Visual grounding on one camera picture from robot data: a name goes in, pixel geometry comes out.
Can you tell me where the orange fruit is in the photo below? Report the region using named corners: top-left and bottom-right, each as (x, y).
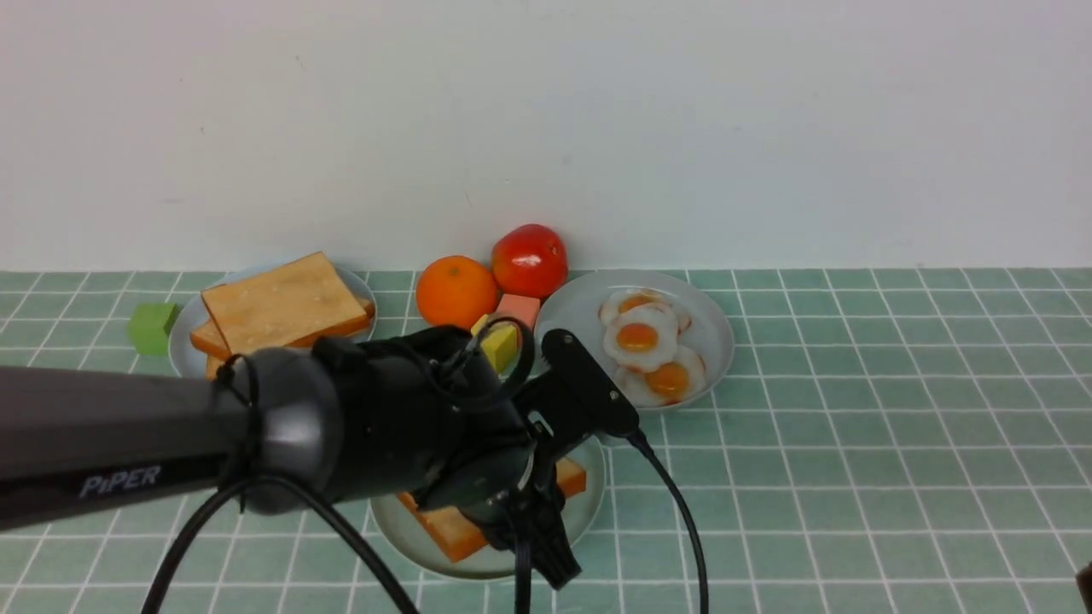
top-left (415, 255), bottom-right (500, 330)

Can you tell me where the green checked tablecloth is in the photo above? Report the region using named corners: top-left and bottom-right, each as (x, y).
top-left (1, 268), bottom-right (1091, 613)

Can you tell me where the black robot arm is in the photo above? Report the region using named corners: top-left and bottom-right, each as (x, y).
top-left (1, 327), bottom-right (581, 589)

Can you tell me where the green centre plate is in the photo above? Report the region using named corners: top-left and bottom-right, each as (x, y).
top-left (371, 437), bottom-right (607, 582)

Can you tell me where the black cable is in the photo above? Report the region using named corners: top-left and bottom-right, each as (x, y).
top-left (141, 317), bottom-right (711, 614)

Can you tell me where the salmon pink cube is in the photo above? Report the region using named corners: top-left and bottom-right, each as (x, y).
top-left (495, 294), bottom-right (542, 330)

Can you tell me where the toast slice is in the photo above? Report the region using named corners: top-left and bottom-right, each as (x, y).
top-left (189, 297), bottom-right (377, 359)
top-left (395, 458), bottom-right (587, 563)
top-left (204, 355), bottom-right (225, 380)
top-left (201, 252), bottom-right (377, 355)

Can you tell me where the yellow cube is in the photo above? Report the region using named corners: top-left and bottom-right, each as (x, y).
top-left (471, 314), bottom-right (521, 374)

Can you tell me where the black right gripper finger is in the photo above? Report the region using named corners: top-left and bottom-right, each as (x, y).
top-left (529, 491), bottom-right (582, 591)

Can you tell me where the light blue bread plate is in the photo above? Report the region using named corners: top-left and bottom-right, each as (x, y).
top-left (168, 262), bottom-right (377, 378)

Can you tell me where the green cube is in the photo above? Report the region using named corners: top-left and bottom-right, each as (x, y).
top-left (126, 302), bottom-right (180, 355)

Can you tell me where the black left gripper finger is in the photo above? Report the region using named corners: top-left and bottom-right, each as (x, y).
top-left (486, 504), bottom-right (533, 555)

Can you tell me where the red tomato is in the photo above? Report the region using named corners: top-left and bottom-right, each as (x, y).
top-left (491, 224), bottom-right (569, 298)

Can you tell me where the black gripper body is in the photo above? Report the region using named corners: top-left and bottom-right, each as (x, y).
top-left (311, 326), bottom-right (536, 512)

